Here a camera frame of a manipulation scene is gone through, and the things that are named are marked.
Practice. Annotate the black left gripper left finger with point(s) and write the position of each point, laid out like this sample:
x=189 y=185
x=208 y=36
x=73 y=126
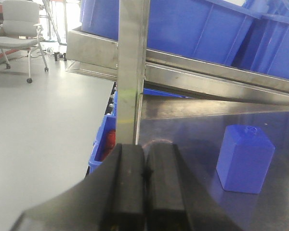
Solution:
x=111 y=198

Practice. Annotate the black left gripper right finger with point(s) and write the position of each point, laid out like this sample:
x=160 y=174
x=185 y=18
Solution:
x=176 y=199

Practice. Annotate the blue rectangular plastic part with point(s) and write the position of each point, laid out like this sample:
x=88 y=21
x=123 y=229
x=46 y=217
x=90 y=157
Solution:
x=244 y=158

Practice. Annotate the red part in bin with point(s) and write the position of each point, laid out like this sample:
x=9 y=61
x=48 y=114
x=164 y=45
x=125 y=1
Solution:
x=109 y=144

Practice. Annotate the blue bin with red part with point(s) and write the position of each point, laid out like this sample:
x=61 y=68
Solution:
x=95 y=160

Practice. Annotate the stainless steel shelf rack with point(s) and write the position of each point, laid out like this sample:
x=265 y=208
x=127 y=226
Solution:
x=133 y=66

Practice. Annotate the blue bin on upper shelf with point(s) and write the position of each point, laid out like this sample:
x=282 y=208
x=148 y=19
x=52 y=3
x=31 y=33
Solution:
x=209 y=30

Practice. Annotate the blue bin at right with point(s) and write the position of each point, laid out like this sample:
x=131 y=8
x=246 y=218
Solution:
x=265 y=48

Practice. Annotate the grey office chair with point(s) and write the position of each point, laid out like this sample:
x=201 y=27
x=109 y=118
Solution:
x=21 y=30

